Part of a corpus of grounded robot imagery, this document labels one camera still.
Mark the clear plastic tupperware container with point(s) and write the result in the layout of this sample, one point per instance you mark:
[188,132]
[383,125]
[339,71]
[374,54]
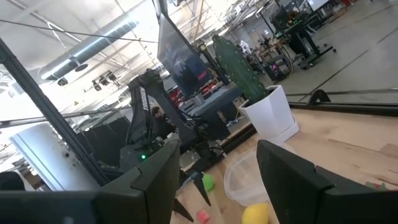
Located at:
[242,180]

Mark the black background workstation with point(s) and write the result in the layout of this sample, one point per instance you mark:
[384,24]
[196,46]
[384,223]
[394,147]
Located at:
[298,34]

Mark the yellow toy lemon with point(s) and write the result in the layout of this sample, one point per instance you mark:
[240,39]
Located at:
[255,214]

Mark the green toy lime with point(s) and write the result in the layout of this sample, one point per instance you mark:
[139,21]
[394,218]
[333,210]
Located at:
[208,183]

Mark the large dark display screen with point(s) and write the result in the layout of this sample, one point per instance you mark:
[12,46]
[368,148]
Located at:
[183,62]

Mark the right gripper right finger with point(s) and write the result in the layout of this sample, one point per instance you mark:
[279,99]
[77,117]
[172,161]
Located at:
[298,193]

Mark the pink fuzzy toy ball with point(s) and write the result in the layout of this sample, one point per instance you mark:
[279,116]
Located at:
[203,216]

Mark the silver ventilation duct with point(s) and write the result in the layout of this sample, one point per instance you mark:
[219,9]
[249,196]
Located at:
[87,49]

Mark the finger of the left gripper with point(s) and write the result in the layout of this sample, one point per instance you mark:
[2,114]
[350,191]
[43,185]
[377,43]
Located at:
[200,188]
[182,211]

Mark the green artificial cactus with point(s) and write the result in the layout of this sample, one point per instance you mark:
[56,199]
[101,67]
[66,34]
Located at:
[239,71]

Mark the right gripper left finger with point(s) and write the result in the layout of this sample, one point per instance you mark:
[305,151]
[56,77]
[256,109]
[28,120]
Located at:
[140,199]

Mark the grey background workbench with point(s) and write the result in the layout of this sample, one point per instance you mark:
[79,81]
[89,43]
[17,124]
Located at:
[211,102]

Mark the white angular planter pot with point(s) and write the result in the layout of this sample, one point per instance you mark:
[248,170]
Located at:
[270,115]

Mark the black metal frame post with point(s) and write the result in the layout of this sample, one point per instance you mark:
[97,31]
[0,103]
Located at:
[46,109]

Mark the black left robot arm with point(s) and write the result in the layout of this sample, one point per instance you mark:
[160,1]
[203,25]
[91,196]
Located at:
[141,105]

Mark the white building column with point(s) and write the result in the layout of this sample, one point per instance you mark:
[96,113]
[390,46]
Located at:
[46,158]

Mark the person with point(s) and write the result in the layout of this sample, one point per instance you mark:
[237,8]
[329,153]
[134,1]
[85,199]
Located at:
[161,124]

